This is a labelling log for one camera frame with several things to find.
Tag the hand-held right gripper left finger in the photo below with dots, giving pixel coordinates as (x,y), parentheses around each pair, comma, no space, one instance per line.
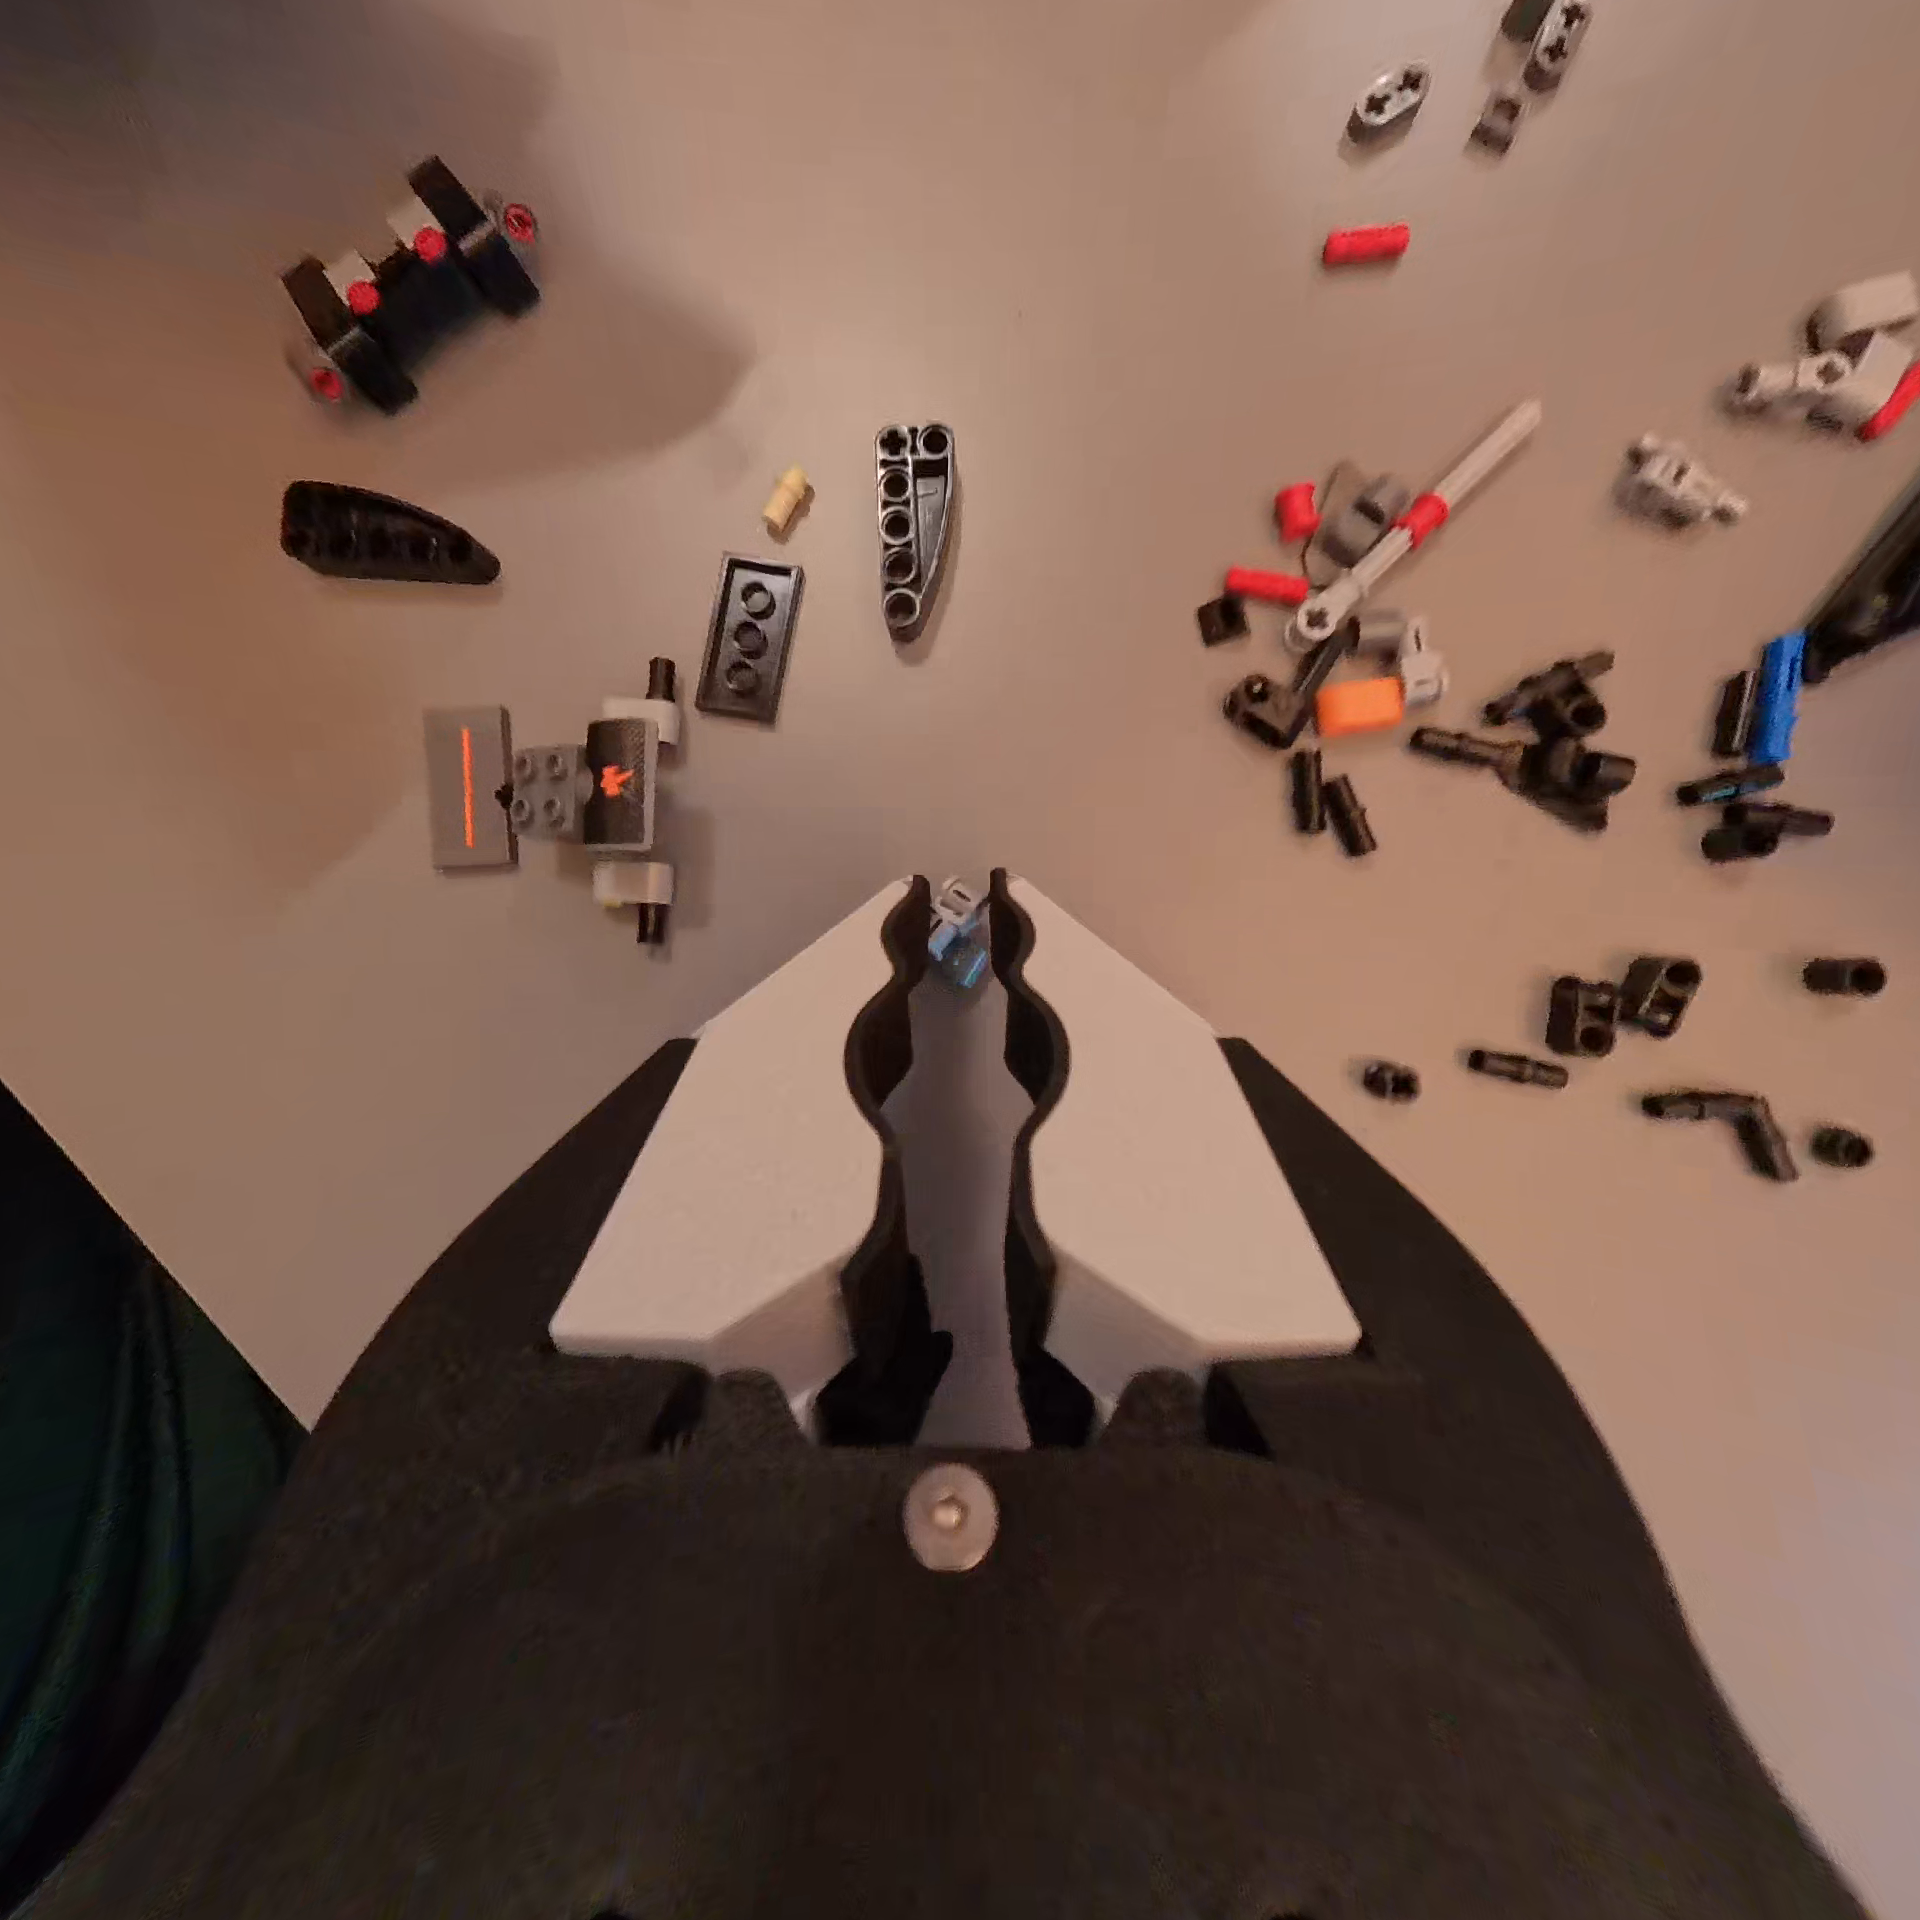
(720,1200)

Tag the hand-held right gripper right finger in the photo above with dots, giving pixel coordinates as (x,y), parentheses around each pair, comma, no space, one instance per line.
(1184,1200)

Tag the small light grey lego connector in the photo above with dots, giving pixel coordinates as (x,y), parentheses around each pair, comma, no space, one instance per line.
(957,938)

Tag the grey lego subassembly orange print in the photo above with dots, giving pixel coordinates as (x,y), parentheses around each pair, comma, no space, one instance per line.
(615,780)

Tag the black lego subassembly red pins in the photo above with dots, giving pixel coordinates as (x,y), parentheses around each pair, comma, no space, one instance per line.
(406,299)

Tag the dark grey orange-striped lego tile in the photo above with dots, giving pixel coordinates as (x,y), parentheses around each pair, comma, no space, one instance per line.
(469,786)

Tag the orange lego piece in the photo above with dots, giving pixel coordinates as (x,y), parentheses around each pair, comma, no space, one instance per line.
(1358,704)

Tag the black lego plate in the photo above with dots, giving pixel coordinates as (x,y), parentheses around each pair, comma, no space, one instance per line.
(751,639)

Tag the small black lego tile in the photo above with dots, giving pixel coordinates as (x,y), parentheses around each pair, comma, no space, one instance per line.
(1224,620)

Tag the light grey lego pin connector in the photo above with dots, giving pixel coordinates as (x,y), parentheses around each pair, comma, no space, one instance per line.
(1418,652)

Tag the short red lego axle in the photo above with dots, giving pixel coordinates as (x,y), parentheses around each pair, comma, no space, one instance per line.
(1266,586)

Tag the red lego bush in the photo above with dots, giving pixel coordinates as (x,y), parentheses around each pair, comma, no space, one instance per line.
(1300,510)

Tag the tan lego pin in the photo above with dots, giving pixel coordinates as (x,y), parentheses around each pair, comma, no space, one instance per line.
(786,503)

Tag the black curved lego panel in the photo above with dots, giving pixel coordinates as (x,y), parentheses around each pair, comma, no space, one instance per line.
(912,524)
(376,534)

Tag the grey lego connector block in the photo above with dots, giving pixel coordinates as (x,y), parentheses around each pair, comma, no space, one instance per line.
(1365,518)

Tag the blue lego pin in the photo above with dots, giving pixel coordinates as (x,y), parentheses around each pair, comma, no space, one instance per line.
(1782,697)

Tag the long light grey lego axle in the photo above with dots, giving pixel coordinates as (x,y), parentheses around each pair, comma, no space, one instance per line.
(1477,457)

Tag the light grey lego clip connector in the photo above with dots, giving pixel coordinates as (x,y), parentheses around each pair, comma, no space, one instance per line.
(1673,483)

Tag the flat black lego beams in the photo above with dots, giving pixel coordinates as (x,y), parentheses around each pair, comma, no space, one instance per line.
(1876,599)

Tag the light grey lego joint assembly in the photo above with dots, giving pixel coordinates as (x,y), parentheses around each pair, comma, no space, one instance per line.
(1830,369)

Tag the dark grey thin lego liftarm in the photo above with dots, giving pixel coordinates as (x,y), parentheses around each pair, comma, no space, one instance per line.
(1388,105)

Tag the small dark grey lego piece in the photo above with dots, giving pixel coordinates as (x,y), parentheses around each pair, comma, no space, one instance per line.
(1498,123)

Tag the dark grey lego connector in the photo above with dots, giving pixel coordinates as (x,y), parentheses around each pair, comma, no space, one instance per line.
(1553,36)

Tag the person's green sweater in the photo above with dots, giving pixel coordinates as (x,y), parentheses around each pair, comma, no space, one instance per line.
(105,1500)

